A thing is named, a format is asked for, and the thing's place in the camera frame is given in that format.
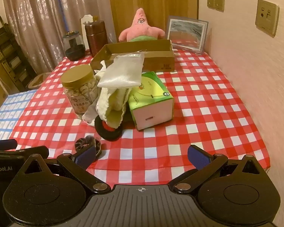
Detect beige curtain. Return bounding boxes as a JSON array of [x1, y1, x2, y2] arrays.
[[1, 0, 116, 71]]

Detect beige basket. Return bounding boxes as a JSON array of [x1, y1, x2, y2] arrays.
[[28, 72, 51, 90]]

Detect large beige wall socket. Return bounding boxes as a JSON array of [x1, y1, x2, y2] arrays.
[[255, 0, 280, 36]]

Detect wooden door panel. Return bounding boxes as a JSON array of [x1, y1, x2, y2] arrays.
[[108, 0, 199, 44]]

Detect green tissue pack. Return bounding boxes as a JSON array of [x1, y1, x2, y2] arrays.
[[128, 71, 175, 131]]

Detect black round pad red centre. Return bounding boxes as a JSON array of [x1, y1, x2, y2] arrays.
[[94, 115, 124, 142]]

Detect blue checked blanket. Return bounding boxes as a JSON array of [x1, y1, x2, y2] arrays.
[[0, 89, 38, 142]]

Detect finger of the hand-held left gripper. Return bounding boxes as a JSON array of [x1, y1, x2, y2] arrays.
[[0, 139, 17, 151], [0, 147, 49, 159]]

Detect white and green cloths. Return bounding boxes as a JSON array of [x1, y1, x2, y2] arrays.
[[95, 60, 133, 129]]

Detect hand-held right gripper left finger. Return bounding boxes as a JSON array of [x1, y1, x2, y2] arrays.
[[20, 144, 112, 194]]

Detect brown cardboard box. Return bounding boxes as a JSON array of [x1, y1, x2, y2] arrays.
[[90, 39, 176, 72]]

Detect dark metal folding rack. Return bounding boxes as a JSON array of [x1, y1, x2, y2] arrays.
[[0, 14, 37, 93]]

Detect brown metal canister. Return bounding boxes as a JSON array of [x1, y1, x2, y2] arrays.
[[85, 20, 108, 58]]

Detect red checkered tablecloth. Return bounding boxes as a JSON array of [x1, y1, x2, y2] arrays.
[[8, 48, 271, 190]]

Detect pink starfish plush toy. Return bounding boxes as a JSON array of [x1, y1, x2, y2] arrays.
[[118, 8, 166, 42]]

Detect glass jar with dark base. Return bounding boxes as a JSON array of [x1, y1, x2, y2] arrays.
[[62, 31, 86, 61]]

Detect white fabric pouch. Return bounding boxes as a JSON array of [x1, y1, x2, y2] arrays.
[[97, 53, 145, 89]]

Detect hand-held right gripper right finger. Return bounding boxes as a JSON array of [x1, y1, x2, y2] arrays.
[[170, 144, 265, 193]]

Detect nut jar with gold lid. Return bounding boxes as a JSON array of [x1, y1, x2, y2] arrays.
[[61, 64, 99, 120]]

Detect white chair back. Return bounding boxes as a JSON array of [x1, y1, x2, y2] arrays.
[[80, 14, 100, 25]]

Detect clear acrylic picture frame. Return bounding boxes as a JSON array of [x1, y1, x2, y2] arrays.
[[165, 16, 209, 54]]

